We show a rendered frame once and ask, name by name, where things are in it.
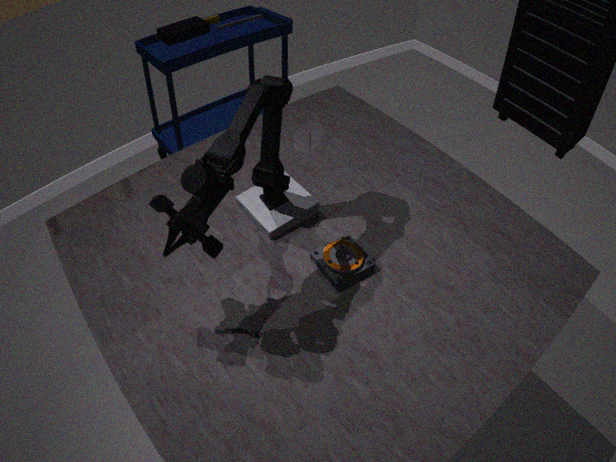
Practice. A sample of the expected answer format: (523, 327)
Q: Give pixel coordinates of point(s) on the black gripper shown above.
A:
(210, 245)

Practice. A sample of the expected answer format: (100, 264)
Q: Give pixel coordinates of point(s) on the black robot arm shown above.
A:
(226, 156)

